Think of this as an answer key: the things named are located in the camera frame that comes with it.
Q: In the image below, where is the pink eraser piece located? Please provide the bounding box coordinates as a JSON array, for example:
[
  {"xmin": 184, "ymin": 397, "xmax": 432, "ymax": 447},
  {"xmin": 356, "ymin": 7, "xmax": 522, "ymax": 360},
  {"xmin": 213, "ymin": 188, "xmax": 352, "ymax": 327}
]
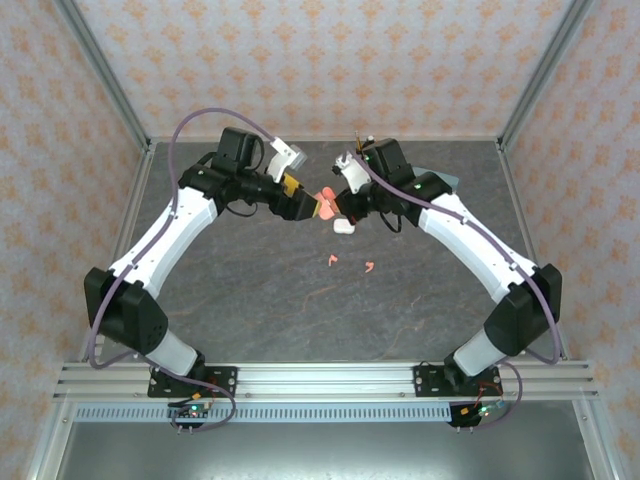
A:
[{"xmin": 316, "ymin": 186, "xmax": 342, "ymax": 222}]

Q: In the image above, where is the blue and cream stapler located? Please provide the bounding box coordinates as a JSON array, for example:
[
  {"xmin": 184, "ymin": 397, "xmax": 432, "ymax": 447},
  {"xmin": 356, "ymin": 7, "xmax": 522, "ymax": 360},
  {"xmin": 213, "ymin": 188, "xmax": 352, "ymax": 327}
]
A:
[{"xmin": 413, "ymin": 168, "xmax": 460, "ymax": 195}]

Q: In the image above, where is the small lit circuit board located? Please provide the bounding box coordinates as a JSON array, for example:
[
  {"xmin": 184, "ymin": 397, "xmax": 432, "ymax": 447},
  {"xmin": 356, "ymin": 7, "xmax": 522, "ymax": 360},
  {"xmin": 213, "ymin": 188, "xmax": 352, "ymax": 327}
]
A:
[
  {"xmin": 167, "ymin": 399, "xmax": 211, "ymax": 435},
  {"xmin": 449, "ymin": 399, "xmax": 507, "ymax": 435}
]

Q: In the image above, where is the grey metal sheet panel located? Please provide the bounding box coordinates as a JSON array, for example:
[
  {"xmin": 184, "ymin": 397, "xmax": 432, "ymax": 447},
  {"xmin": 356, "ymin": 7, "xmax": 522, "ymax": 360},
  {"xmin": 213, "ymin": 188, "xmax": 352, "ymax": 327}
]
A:
[{"xmin": 54, "ymin": 422, "xmax": 596, "ymax": 480}]

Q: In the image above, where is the aluminium table edge rail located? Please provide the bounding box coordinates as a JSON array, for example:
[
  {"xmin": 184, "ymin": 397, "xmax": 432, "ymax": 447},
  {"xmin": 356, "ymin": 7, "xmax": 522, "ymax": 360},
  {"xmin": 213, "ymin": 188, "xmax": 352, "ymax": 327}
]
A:
[
  {"xmin": 24, "ymin": 142, "xmax": 157, "ymax": 480},
  {"xmin": 147, "ymin": 133, "xmax": 504, "ymax": 146},
  {"xmin": 497, "ymin": 142, "xmax": 619, "ymax": 480}
]

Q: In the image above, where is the aluminium frame post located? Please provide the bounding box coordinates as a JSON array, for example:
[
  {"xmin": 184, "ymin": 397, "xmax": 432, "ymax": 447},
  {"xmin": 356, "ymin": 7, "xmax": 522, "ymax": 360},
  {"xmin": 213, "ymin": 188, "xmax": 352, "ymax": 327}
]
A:
[
  {"xmin": 52, "ymin": 0, "xmax": 154, "ymax": 154},
  {"xmin": 497, "ymin": 0, "xmax": 589, "ymax": 151}
]

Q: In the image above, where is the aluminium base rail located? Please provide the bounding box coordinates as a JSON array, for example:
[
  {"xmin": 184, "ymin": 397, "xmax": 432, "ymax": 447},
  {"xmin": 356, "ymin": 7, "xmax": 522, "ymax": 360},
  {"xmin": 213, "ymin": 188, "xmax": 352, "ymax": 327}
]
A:
[{"xmin": 52, "ymin": 360, "xmax": 600, "ymax": 402}]

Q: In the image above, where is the grey slotted cable duct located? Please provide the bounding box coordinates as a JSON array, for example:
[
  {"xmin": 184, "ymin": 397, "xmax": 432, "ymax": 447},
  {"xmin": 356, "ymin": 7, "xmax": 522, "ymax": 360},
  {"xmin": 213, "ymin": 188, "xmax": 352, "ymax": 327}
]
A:
[{"xmin": 74, "ymin": 404, "xmax": 504, "ymax": 425}]

